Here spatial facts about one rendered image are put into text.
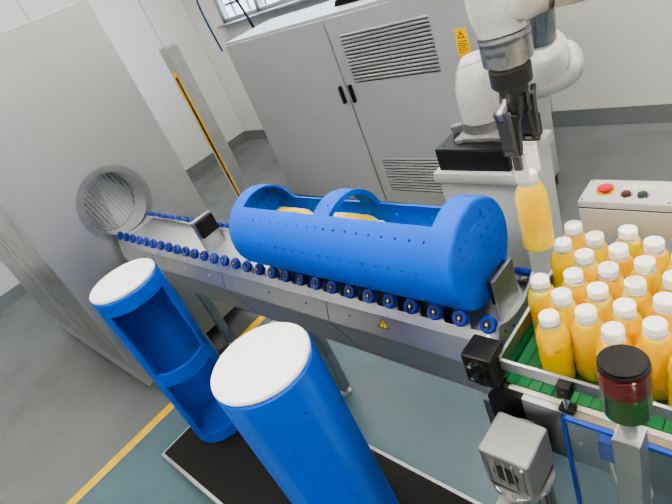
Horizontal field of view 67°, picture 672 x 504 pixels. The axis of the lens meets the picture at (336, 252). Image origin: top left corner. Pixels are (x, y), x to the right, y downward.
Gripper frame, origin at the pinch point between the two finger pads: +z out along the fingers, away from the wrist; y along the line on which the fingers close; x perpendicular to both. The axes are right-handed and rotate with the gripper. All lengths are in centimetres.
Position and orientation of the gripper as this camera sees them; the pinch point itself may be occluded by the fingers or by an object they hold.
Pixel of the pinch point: (526, 163)
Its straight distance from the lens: 109.4
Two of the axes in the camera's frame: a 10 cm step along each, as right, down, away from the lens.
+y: -6.3, 5.9, -5.1
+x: 7.0, 1.4, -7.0
